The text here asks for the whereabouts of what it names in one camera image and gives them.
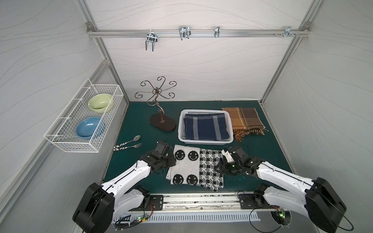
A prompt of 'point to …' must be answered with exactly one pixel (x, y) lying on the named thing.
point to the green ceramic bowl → (100, 103)
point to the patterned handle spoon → (136, 138)
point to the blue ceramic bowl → (90, 127)
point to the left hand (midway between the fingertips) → (174, 161)
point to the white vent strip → (197, 216)
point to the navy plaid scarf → (205, 126)
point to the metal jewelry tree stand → (162, 122)
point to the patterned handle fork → (136, 146)
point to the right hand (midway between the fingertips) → (218, 168)
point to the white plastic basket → (181, 137)
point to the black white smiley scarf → (196, 166)
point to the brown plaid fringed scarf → (245, 121)
